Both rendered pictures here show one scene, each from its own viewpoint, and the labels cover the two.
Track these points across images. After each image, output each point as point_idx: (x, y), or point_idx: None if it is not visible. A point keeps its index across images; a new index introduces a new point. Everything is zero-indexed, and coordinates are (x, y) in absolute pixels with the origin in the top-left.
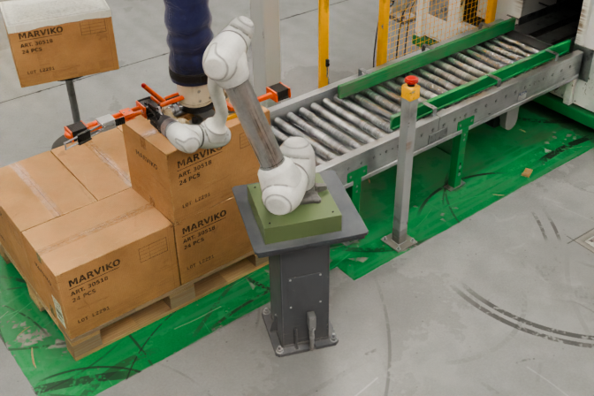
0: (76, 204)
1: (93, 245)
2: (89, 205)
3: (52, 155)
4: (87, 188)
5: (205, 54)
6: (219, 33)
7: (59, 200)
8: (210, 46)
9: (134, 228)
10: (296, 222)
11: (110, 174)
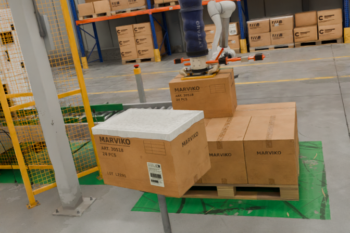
0: (261, 117)
1: (272, 105)
2: (257, 115)
3: (245, 137)
4: (249, 120)
5: (233, 2)
6: (220, 3)
7: (266, 119)
8: (229, 1)
9: (251, 106)
10: (223, 67)
11: (233, 123)
